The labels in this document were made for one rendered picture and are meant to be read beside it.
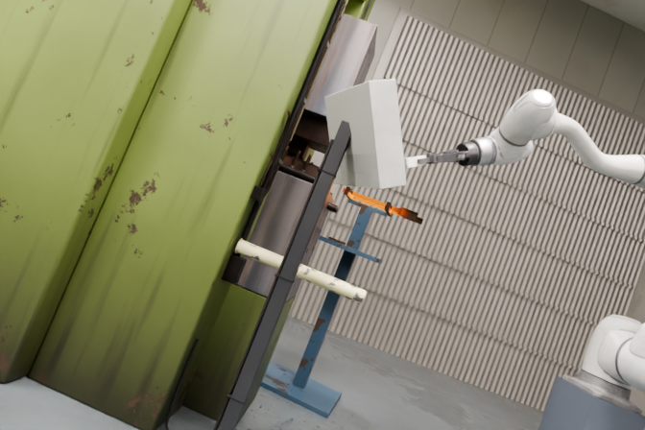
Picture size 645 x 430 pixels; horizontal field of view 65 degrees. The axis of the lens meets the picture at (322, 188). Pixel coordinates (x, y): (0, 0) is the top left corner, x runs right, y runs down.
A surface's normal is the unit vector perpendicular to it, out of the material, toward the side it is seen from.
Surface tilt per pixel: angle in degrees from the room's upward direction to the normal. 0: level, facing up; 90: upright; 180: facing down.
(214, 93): 90
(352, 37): 90
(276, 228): 90
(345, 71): 90
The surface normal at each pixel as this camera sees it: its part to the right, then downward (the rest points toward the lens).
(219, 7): -0.07, -0.11
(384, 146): 0.33, 0.05
